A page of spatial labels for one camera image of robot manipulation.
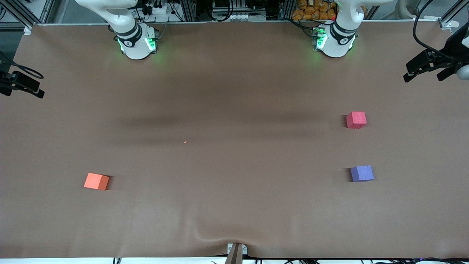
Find purple foam block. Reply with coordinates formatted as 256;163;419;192
350;165;375;182

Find aluminium frame profile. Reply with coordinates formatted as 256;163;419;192
180;0;197;22
0;0;55;30
438;0;469;30

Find white power strip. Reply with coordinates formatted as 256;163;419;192
146;3;170;16

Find white connector strip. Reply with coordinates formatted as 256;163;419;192
212;12;266;22

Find black left camera cable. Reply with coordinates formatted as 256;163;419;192
413;0;446;59

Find table cover mat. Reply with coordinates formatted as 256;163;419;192
0;21;469;259

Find black right camera cable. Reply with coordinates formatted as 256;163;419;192
0;51;45;80

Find pink red foam block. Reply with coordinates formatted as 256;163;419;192
346;111;367;129

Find orange foam block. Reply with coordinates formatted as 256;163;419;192
84;173;110;191

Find black camera cable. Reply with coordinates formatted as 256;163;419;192
413;0;446;59
0;51;45;80

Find pile of orange packets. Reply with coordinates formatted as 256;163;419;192
292;0;338;21

